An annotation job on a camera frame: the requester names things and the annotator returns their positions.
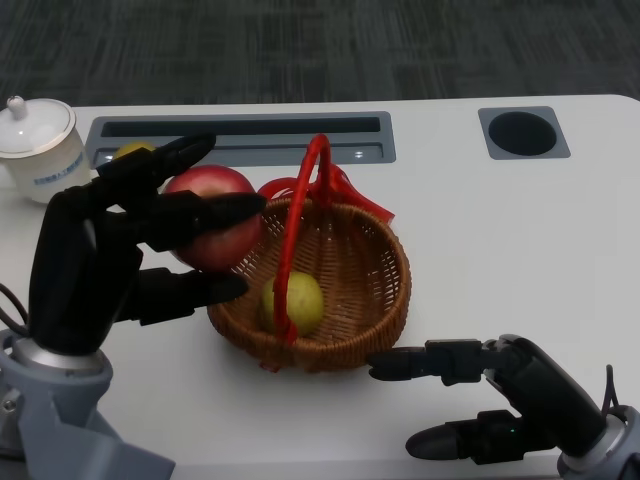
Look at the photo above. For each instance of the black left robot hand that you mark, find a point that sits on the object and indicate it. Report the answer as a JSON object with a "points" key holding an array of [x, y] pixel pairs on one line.
{"points": [[75, 260]]}

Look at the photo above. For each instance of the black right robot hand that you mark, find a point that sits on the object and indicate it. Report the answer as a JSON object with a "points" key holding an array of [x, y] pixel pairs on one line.
{"points": [[550, 395]]}

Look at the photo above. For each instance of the red apple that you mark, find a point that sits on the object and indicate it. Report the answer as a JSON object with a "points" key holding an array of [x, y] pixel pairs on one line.
{"points": [[220, 182]]}

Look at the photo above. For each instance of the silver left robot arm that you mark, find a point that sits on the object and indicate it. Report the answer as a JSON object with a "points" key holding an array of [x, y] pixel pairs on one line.
{"points": [[55, 359]]}

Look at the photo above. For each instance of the white lidded porcelain mug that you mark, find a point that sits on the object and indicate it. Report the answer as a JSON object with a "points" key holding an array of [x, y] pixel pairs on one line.
{"points": [[45, 150]]}

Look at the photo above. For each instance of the yellow-green pear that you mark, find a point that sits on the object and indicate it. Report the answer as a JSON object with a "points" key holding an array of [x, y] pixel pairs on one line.
{"points": [[132, 149], [305, 300]]}

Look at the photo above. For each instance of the red white hang tag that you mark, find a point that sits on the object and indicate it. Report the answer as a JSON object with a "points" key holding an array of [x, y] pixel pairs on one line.
{"points": [[271, 363]]}

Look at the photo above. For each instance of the grey round table cup holder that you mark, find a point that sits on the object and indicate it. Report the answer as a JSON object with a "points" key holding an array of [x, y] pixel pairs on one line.
{"points": [[522, 132]]}

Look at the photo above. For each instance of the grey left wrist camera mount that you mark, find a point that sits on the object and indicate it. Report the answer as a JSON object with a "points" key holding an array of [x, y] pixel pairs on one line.
{"points": [[75, 430]]}

